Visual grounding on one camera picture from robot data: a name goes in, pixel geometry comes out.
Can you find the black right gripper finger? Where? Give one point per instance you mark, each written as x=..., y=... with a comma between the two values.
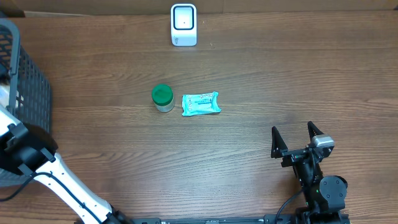
x=278, y=145
x=313, y=130

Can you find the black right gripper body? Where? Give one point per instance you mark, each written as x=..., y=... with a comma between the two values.
x=304, y=169

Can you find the teal wipes packet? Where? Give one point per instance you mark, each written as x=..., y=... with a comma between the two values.
x=201, y=104

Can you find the green lid jar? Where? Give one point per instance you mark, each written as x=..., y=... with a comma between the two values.
x=163, y=98

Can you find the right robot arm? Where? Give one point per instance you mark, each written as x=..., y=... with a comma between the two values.
x=324, y=195

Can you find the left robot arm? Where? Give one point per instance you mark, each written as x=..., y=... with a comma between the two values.
x=56, y=174

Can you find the white barcode scanner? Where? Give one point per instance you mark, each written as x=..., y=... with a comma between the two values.
x=183, y=25

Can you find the grey plastic basket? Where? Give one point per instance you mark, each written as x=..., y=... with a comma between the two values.
x=26, y=110

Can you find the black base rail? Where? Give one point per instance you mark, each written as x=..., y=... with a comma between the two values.
x=266, y=219

